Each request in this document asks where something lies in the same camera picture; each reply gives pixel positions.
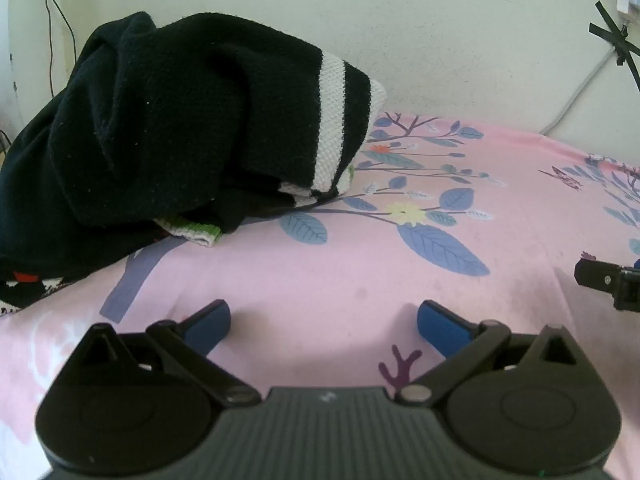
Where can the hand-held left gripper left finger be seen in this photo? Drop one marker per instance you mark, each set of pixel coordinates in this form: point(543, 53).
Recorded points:
point(210, 326)

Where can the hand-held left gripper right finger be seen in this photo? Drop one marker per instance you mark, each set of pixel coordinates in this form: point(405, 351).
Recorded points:
point(440, 327)

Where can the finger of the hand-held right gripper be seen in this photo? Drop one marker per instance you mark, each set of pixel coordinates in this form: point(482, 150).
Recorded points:
point(597, 275)

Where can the black printed garment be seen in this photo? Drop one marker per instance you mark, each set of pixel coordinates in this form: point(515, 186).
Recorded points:
point(40, 240)

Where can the black sweater white green stripes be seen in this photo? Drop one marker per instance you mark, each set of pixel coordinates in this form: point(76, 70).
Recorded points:
point(200, 110)

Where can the pink floral bedsheet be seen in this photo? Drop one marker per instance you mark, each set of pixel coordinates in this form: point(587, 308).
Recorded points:
point(390, 280)

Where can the black tape cross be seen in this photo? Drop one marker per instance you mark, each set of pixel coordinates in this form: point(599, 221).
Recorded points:
point(617, 37)

